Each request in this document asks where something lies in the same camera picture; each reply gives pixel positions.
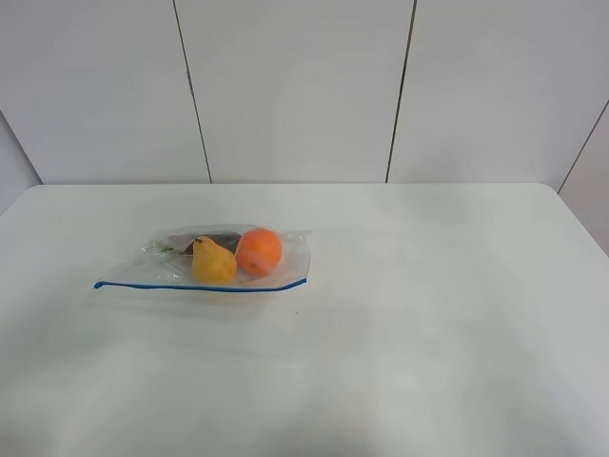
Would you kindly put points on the clear blue-zip plastic bag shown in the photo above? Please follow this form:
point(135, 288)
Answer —
point(148, 267)

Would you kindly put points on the orange fruit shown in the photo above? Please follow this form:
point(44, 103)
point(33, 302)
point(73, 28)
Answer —
point(259, 252)

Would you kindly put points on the dark eggplant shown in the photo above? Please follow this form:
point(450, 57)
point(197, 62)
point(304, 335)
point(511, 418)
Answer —
point(184, 243)

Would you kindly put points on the yellow pear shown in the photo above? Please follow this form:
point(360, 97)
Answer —
point(212, 263)

